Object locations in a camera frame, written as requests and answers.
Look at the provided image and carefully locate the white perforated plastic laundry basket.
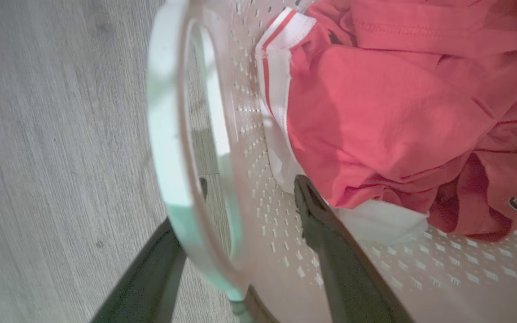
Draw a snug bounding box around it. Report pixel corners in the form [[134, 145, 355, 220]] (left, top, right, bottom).
[[145, 0, 517, 323]]

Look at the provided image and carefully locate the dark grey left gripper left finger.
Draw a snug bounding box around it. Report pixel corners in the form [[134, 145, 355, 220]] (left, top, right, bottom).
[[90, 177, 208, 323]]

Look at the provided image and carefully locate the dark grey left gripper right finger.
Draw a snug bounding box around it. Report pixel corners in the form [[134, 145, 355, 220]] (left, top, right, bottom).
[[294, 175, 415, 323]]

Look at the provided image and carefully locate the red jersey with white trim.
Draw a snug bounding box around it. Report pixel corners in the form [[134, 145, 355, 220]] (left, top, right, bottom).
[[254, 0, 517, 245]]

